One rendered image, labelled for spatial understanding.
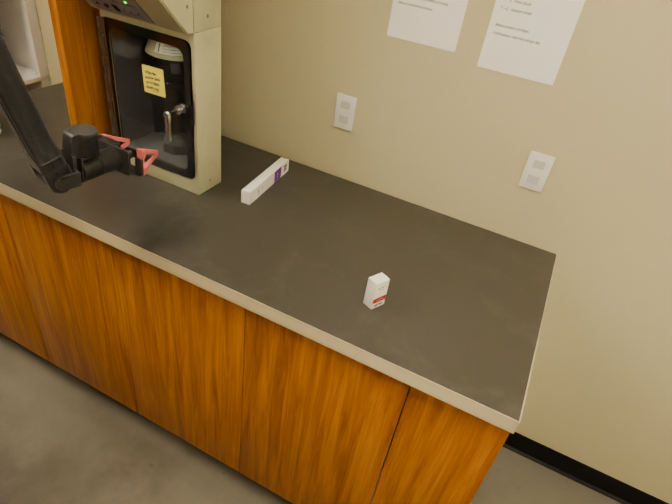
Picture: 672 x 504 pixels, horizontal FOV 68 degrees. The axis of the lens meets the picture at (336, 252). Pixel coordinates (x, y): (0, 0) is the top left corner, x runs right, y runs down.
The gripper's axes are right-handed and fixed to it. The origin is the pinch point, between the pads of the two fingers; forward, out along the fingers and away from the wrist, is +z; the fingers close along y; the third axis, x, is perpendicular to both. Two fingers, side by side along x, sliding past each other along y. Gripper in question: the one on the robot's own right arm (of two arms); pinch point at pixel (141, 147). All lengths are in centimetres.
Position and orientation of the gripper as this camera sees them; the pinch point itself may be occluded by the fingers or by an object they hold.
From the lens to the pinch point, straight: 143.2
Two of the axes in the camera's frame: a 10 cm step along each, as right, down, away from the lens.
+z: 4.5, -4.4, 7.8
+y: -8.8, -3.7, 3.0
